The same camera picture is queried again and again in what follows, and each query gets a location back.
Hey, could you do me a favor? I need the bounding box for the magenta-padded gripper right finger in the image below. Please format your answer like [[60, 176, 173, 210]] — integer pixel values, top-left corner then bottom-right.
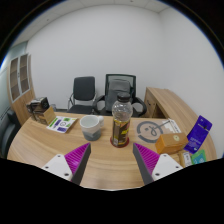
[[132, 142, 184, 186]]

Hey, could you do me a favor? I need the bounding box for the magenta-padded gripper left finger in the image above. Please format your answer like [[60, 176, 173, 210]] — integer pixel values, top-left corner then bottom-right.
[[41, 142, 92, 186]]

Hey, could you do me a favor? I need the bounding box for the clear bottle with black cap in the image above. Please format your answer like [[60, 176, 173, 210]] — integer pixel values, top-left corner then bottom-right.
[[110, 92, 134, 148]]

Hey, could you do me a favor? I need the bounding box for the small orange cardboard box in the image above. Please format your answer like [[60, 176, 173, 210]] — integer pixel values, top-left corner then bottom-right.
[[154, 132, 190, 155]]

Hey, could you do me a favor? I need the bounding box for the white sheet with circle logo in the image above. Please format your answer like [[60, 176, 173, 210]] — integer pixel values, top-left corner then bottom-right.
[[135, 118, 182, 145]]

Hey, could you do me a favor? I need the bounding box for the white and grey mug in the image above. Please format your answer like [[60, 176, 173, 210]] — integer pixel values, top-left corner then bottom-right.
[[79, 114, 105, 142]]

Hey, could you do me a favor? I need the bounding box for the white sticker sheet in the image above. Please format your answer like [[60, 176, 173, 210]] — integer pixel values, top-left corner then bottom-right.
[[46, 115, 78, 134]]

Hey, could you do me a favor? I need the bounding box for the green folded cloth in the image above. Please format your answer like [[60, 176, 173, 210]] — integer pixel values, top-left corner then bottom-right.
[[190, 149, 208, 165]]

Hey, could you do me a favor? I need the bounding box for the purple flat package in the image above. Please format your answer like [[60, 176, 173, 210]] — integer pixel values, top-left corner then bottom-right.
[[183, 115, 213, 154]]

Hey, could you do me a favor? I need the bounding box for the wooden side desk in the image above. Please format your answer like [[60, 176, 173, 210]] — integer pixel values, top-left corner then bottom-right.
[[143, 86, 189, 120]]

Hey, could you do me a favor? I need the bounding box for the dark and tan box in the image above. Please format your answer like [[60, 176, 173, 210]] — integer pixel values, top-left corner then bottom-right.
[[26, 96, 57, 126]]

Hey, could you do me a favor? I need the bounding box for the black padded chair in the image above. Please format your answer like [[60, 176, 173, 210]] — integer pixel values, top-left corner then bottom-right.
[[0, 108, 22, 158]]

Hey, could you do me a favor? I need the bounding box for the black mesh office chair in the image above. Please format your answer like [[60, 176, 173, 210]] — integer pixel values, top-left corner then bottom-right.
[[93, 73, 148, 118]]

